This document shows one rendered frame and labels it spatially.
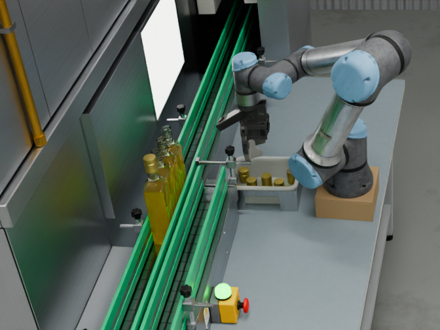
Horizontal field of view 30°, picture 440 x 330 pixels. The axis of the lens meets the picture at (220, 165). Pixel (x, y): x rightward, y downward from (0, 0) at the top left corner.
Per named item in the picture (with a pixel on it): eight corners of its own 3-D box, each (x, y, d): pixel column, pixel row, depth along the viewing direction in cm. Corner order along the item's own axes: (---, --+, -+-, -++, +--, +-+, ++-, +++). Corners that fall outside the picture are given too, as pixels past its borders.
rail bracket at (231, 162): (200, 178, 255) (195, 144, 248) (254, 179, 251) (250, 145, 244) (198, 183, 252) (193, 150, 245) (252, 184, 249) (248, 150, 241)
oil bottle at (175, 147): (172, 195, 250) (161, 136, 238) (190, 196, 248) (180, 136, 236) (167, 207, 245) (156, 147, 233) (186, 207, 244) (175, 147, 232)
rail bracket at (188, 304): (189, 321, 206) (181, 281, 198) (218, 323, 204) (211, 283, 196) (186, 332, 202) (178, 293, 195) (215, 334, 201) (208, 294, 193)
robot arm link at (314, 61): (421, 13, 204) (296, 39, 245) (393, 31, 199) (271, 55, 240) (437, 55, 207) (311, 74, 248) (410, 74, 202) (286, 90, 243)
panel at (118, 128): (178, 63, 299) (164, -26, 280) (186, 63, 299) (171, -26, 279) (105, 218, 228) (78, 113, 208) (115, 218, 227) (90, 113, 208)
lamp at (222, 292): (217, 289, 222) (215, 280, 220) (233, 289, 221) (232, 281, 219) (213, 300, 218) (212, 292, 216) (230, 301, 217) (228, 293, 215)
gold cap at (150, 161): (159, 172, 218) (156, 158, 216) (146, 175, 218) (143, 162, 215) (157, 165, 221) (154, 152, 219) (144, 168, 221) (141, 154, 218)
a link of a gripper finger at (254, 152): (263, 168, 253) (261, 140, 249) (244, 168, 254) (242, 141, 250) (264, 165, 255) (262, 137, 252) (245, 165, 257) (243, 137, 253)
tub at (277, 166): (237, 177, 275) (234, 155, 270) (304, 178, 270) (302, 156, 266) (228, 209, 261) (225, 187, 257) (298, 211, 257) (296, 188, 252)
